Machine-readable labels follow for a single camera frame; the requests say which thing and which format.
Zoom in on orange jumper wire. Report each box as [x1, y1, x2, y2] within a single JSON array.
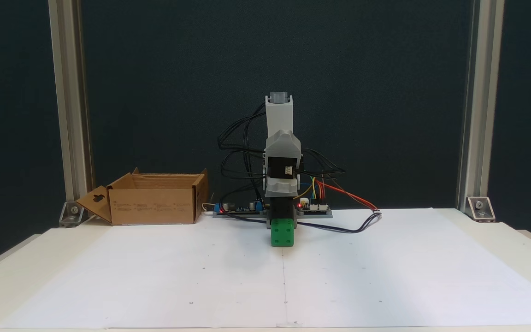
[[322, 178, 380, 213]]

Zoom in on metal corner bracket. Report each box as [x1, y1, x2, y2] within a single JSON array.
[[466, 197, 496, 223], [59, 201, 85, 228]]

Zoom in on grey board mounting plate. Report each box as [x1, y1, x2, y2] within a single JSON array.
[[212, 210, 333, 219]]

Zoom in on circuit board with blue terminals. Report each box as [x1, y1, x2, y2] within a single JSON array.
[[213, 200, 267, 215]]

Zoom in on circuit board with white connectors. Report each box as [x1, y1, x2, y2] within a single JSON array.
[[297, 197, 333, 213]]

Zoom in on yellow jumper wire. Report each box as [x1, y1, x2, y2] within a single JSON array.
[[293, 176, 317, 200]]

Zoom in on open cardboard box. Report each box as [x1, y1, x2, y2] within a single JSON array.
[[76, 168, 209, 226]]

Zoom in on dark blue cable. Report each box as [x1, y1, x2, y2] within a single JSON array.
[[222, 211, 383, 234]]

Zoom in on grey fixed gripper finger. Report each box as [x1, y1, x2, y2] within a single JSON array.
[[265, 179, 298, 191]]

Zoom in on aluminium frame post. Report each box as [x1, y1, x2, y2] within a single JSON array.
[[456, 0, 506, 213], [48, 0, 94, 217]]

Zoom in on red jumper wire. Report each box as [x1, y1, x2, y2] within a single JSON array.
[[315, 181, 379, 213]]

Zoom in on green dice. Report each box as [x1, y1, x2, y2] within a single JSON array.
[[271, 218, 295, 247]]

